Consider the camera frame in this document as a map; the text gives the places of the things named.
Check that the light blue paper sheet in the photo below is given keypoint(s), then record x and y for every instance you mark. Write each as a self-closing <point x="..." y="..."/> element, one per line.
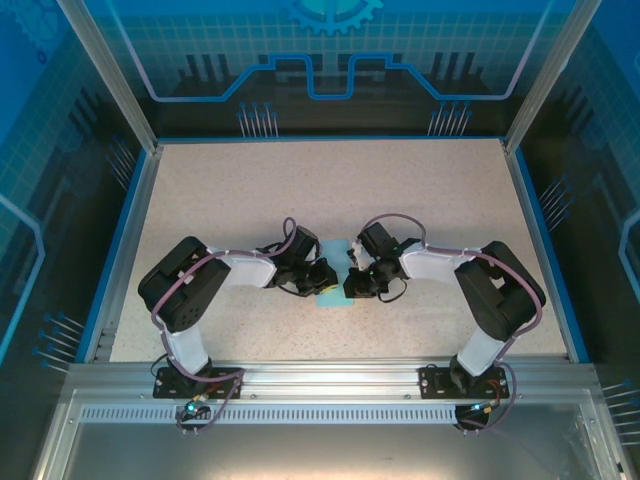
<point x="335" y="252"/>

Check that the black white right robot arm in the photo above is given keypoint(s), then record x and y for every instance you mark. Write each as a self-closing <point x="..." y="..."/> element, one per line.
<point x="500" y="295"/>

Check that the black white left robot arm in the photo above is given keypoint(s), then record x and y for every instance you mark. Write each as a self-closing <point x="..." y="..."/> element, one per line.
<point x="185" y="285"/>

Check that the sheet metal panel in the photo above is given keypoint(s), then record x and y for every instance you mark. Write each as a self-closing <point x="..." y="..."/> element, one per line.
<point x="320" y="450"/>

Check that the small connector with green light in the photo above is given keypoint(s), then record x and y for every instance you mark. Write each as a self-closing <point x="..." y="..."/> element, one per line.
<point x="482" y="407"/>
<point x="192" y="409"/>

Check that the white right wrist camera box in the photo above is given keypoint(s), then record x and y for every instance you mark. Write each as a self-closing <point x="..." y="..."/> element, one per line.
<point x="358" y="255"/>

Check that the aluminium mounting rail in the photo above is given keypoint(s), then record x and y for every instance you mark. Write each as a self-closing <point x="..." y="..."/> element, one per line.
<point x="325" y="377"/>

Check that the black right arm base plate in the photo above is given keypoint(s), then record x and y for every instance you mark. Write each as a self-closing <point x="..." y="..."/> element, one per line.
<point x="432" y="392"/>

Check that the aluminium blue table side rail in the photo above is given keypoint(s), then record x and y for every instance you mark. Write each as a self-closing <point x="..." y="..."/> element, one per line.
<point x="546" y="250"/>
<point x="125" y="250"/>

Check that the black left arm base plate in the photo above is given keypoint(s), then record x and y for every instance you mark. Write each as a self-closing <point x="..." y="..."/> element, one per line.
<point x="167" y="391"/>

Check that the aluminium frame post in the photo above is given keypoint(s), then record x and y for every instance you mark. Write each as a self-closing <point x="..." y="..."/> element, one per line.
<point x="117" y="75"/>
<point x="542" y="75"/>

